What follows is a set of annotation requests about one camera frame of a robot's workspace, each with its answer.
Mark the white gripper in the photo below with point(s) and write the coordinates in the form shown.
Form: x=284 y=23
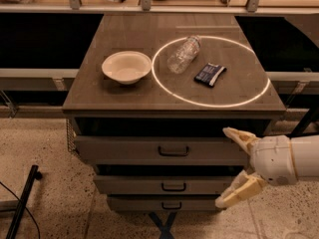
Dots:
x=273 y=159

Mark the grey top drawer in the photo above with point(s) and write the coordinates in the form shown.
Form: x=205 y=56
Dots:
x=159 y=150

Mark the grey drawer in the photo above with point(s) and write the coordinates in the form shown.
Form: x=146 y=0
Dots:
x=158 y=185
x=159 y=150
x=122 y=203

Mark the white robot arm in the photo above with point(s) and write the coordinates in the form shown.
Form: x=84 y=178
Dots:
x=305 y=154

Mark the grey middle drawer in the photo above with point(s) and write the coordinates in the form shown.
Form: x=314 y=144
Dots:
x=158 y=185

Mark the grey bottom drawer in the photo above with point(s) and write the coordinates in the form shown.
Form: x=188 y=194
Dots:
x=122 y=203

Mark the dark blue snack packet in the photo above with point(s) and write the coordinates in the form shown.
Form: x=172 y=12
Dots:
x=209 y=74

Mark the blue cross floor tape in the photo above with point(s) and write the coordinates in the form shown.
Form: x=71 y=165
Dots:
x=164 y=227

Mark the clear plastic water bottle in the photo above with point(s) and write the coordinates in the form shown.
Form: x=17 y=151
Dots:
x=181 y=58

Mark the white bowl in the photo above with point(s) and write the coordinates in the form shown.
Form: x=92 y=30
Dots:
x=127 y=67

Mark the black metal stand leg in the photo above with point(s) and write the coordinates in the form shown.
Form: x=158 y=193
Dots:
x=34 y=174

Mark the wire mesh basket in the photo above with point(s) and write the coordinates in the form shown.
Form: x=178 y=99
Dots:
x=70 y=137

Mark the metal railing frame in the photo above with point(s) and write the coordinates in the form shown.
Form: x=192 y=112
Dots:
x=22 y=17

